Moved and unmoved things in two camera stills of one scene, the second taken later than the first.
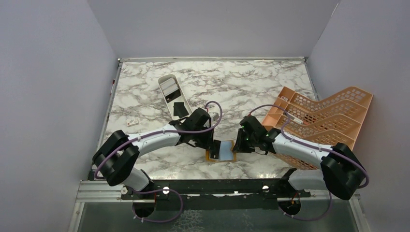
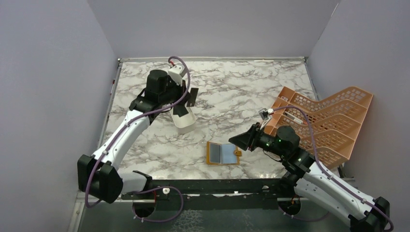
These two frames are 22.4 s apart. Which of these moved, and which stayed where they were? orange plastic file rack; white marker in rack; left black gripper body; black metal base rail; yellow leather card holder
Moved: yellow leather card holder; left black gripper body
Stayed: black metal base rail; white marker in rack; orange plastic file rack
